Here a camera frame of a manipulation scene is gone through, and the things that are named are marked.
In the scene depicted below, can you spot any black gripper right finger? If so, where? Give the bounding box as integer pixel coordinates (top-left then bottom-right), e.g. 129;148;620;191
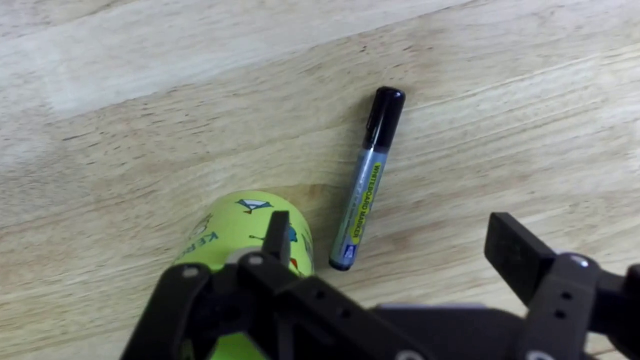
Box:
483;213;640;360

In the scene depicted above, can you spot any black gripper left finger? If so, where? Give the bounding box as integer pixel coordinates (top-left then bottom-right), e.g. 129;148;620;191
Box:
121;213;427;360

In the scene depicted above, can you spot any black marker with yellow label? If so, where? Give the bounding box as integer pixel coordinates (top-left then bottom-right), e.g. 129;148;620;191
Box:
328;87;405;270

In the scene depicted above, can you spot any yellow-green printed mug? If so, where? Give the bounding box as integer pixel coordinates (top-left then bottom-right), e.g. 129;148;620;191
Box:
173;191;315;360

